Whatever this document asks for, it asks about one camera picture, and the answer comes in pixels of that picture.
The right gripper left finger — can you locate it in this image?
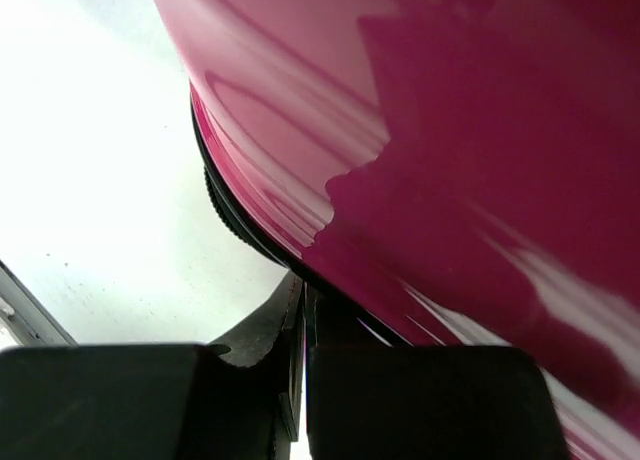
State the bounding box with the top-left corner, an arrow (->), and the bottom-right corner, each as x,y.
1,273 -> 304,459

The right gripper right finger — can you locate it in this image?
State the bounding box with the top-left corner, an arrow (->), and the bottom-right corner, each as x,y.
305,289 -> 569,459

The pink and teal kids suitcase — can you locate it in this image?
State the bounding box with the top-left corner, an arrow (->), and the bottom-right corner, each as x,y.
154,0 -> 639,459

